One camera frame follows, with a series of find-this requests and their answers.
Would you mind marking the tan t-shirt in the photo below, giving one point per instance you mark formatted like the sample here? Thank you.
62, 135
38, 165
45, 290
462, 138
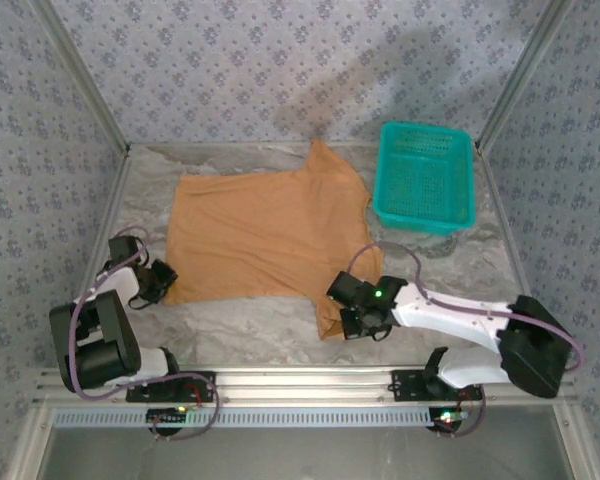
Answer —
260, 230

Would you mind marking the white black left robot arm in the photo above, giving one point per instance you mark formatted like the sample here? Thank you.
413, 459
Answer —
95, 345

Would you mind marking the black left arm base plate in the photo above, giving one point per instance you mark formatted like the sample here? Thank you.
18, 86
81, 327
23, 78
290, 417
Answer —
200, 385

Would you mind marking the aluminium frame post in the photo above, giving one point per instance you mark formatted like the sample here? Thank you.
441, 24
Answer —
516, 75
90, 75

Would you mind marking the teal plastic basket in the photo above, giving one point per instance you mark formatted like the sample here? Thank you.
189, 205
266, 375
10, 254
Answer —
425, 180

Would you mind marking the small black controller board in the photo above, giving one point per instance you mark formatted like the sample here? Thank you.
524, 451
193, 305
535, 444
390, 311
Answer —
167, 417
447, 420

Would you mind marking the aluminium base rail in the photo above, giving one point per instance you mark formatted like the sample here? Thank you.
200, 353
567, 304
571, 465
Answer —
305, 385

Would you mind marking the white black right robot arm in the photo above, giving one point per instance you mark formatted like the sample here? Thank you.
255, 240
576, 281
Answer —
450, 315

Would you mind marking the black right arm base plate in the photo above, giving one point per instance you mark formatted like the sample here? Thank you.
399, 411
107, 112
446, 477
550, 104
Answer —
410, 387

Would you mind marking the aluminium table side rail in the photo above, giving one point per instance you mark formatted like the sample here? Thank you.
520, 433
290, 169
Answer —
120, 175
496, 210

